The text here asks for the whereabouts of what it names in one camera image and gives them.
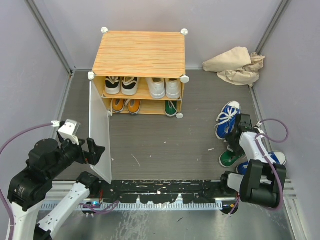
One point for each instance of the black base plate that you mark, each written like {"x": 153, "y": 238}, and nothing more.
{"x": 165, "y": 191}

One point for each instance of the black white sneaker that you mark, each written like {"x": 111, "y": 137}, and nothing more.
{"x": 112, "y": 85}
{"x": 129, "y": 85}

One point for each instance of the wooden shoe cabinet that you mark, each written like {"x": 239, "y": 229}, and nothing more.
{"x": 141, "y": 54}

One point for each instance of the green sneaker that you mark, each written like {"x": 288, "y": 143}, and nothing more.
{"x": 171, "y": 108}
{"x": 228, "y": 158}

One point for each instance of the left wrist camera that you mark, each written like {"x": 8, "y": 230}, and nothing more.
{"x": 68, "y": 131}

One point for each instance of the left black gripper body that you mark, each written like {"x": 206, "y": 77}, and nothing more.
{"x": 71, "y": 152}

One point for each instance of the white cable tray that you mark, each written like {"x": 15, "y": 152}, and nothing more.
{"x": 176, "y": 206}

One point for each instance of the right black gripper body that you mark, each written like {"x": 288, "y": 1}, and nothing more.
{"x": 237, "y": 148}

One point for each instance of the orange sneaker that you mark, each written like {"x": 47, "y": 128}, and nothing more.
{"x": 115, "y": 105}
{"x": 133, "y": 106}

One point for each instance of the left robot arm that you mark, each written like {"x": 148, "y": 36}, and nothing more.
{"x": 28, "y": 189}

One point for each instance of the beige cloth bag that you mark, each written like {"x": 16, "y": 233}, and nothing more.
{"x": 236, "y": 66}

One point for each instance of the white cabinet door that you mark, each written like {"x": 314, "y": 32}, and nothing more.
{"x": 99, "y": 130}

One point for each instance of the blue sneaker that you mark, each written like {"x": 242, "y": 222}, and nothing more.
{"x": 226, "y": 119}
{"x": 277, "y": 156}

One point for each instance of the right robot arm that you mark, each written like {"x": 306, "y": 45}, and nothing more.
{"x": 264, "y": 180}

